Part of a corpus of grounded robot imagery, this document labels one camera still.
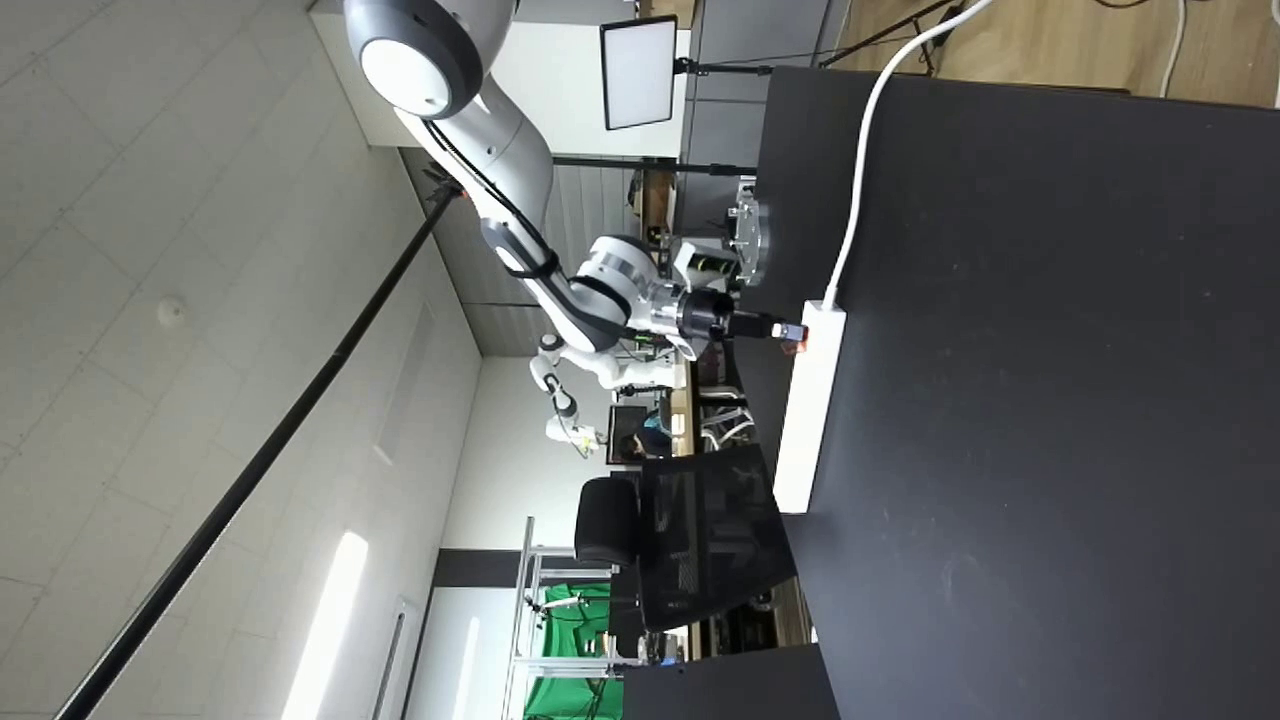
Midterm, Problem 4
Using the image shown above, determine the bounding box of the black office chair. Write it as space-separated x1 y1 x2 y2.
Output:
573 471 650 566

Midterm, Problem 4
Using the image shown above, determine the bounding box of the long black floor cable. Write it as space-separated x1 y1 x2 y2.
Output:
812 0 970 71

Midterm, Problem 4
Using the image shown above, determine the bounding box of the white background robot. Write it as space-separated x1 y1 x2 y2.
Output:
525 328 610 462

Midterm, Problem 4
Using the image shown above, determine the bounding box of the white extension strip red switch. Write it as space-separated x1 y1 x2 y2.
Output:
770 297 856 520

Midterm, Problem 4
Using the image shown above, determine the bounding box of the thin white floor cable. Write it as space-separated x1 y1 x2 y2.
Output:
1156 0 1194 100

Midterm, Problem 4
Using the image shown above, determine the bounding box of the black overhead pole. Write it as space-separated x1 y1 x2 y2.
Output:
52 186 469 720

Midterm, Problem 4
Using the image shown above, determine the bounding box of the white extension power cord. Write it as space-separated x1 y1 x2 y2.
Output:
820 0 999 317

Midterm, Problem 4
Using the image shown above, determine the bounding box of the green storage bin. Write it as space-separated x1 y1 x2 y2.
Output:
525 581 619 720

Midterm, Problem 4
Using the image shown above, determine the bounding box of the white metal rack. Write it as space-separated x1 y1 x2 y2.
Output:
509 517 633 689

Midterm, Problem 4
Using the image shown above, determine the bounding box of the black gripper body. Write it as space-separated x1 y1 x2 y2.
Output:
681 288 743 346

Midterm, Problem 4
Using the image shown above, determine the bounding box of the round ceiling smoke detector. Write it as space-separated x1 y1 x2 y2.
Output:
150 292 196 335

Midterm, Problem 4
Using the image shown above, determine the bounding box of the white framed light panel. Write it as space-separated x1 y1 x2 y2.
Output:
596 11 684 135

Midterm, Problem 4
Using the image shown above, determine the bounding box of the long ceiling light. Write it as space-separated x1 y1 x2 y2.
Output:
275 529 373 720

